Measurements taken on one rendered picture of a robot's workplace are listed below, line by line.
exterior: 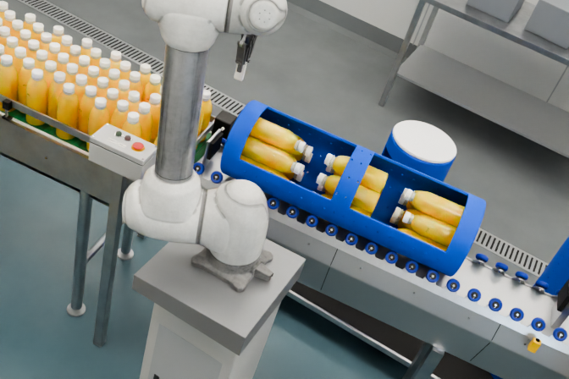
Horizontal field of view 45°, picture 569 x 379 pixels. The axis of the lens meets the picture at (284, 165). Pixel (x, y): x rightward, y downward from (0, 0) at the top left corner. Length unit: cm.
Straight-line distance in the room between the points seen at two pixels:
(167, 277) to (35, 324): 130
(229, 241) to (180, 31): 60
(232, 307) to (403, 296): 75
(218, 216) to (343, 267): 74
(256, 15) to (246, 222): 58
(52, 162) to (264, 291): 107
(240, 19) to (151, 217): 60
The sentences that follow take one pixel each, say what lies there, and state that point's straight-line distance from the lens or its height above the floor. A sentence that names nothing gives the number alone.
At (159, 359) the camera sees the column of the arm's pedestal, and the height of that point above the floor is 67.
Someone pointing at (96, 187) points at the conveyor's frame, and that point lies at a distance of 259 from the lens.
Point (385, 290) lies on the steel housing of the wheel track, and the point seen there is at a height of 84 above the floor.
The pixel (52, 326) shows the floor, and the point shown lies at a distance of 314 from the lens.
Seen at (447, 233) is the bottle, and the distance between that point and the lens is 229.
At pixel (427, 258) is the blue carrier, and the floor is 105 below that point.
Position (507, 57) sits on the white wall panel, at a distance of 564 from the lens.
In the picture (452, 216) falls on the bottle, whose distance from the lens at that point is 230.
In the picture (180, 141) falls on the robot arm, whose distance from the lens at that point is 171.
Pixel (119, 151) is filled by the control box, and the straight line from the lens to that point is 226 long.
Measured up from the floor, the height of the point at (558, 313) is 98.
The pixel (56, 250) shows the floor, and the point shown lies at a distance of 343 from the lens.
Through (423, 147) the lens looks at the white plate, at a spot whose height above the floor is 104.
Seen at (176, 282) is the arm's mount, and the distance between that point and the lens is 193.
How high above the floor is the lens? 252
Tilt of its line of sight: 37 degrees down
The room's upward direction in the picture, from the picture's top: 18 degrees clockwise
